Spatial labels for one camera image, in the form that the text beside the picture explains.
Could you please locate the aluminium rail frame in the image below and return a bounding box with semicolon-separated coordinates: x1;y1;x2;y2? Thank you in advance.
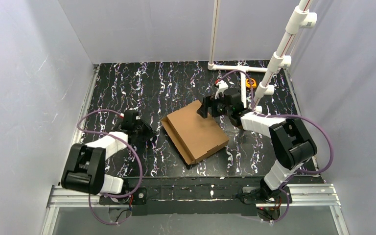
42;62;348;235

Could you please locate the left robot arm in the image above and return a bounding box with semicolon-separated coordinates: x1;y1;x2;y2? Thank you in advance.
61;109;154;198

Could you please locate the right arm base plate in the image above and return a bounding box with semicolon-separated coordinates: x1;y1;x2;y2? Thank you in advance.
237;186;293;205

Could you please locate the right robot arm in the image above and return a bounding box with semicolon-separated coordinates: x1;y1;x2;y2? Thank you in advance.
197;88;317;204

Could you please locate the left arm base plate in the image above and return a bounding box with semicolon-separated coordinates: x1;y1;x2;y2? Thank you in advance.
99;178;147;206

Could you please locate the white PVC pipe frame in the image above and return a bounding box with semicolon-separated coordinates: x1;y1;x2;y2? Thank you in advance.
207;0;318;128

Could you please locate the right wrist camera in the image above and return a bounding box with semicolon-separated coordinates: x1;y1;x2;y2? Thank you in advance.
214;80;228;99

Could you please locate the orange tape measure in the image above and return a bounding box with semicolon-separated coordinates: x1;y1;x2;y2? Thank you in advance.
245;78;257;90

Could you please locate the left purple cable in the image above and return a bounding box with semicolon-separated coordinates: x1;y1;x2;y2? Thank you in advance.
77;109;144;226

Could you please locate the brown cardboard box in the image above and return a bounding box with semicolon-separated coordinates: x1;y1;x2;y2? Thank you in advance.
161;100;229;165

